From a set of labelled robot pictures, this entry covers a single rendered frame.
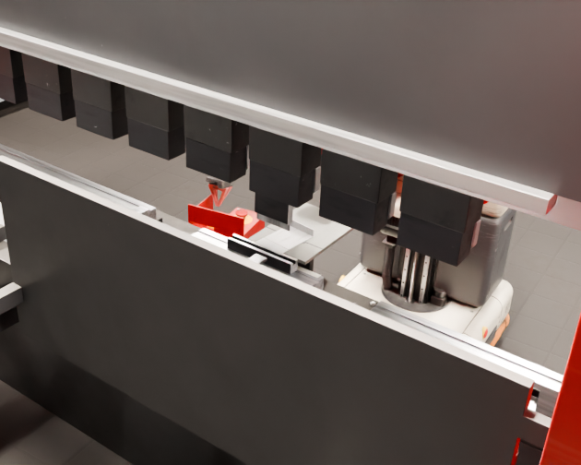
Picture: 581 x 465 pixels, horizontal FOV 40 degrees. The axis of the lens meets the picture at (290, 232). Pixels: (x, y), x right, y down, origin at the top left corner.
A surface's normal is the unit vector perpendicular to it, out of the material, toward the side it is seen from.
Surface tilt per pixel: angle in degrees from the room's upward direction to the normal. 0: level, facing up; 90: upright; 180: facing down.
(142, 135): 90
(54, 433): 0
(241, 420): 90
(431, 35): 90
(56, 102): 90
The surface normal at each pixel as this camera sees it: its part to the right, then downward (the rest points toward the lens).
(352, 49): -0.58, 0.38
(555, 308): 0.04, -0.87
